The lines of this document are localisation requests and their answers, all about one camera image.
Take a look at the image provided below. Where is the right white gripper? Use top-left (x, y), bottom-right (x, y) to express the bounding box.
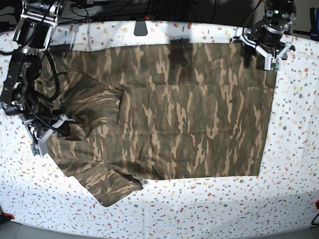
top-left (23, 114), bottom-right (75, 144)

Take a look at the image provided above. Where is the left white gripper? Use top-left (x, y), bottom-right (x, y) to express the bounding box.
top-left (230, 36), bottom-right (296, 69)

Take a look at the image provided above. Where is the camouflage T-shirt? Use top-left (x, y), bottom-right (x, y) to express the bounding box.
top-left (47, 43), bottom-right (276, 207)

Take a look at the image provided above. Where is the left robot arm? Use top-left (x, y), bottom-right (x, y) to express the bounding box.
top-left (231, 0), bottom-right (297, 71)

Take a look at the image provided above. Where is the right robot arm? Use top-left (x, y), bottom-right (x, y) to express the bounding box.
top-left (0, 0), bottom-right (74, 156)

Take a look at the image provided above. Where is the terrazzo pattern table cloth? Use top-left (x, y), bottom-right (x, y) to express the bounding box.
top-left (0, 35), bottom-right (319, 239)

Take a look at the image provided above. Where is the blue tool at right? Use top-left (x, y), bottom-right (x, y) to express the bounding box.
top-left (293, 7), bottom-right (319, 40)

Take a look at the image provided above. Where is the red clamp left corner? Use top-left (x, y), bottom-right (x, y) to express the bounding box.
top-left (4, 213), bottom-right (14, 220)

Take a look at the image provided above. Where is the red clamp corner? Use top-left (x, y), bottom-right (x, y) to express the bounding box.
top-left (4, 213), bottom-right (14, 220)
top-left (315, 200), bottom-right (319, 210)

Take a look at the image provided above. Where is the red clamp right corner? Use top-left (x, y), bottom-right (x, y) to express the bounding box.
top-left (315, 200), bottom-right (319, 210)

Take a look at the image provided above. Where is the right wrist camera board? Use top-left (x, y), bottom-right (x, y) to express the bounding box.
top-left (30, 142), bottom-right (49, 156)

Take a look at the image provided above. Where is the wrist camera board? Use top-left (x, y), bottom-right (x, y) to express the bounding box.
top-left (30, 142), bottom-right (49, 156)
top-left (264, 57), bottom-right (281, 72)

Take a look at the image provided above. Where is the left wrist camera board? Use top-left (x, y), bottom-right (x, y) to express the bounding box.
top-left (264, 57), bottom-right (281, 72)

